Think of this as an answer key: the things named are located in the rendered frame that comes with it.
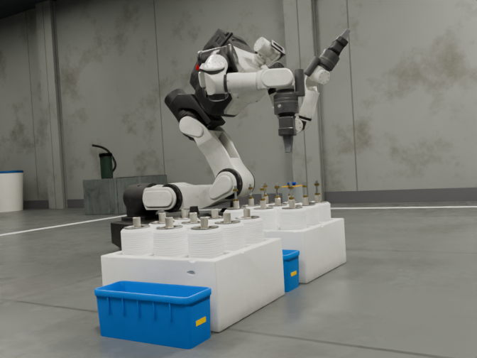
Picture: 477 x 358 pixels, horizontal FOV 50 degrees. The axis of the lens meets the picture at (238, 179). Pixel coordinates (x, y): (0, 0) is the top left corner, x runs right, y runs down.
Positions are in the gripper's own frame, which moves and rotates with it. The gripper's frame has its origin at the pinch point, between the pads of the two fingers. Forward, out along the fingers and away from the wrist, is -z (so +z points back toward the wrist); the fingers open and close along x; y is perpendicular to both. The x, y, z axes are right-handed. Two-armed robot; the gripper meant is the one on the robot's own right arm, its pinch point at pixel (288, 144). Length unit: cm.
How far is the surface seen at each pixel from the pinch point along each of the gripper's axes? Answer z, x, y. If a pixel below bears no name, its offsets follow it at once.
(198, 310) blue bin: -40, -69, 15
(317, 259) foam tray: -41.6, -0.3, -8.2
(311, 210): -24.8, 7.0, -6.2
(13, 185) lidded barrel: -14, 443, 442
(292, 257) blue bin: -37.4, -18.2, -1.5
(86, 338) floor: -48, -67, 46
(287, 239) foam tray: -32.9, -7.8, 1.1
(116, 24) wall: 185, 426, 262
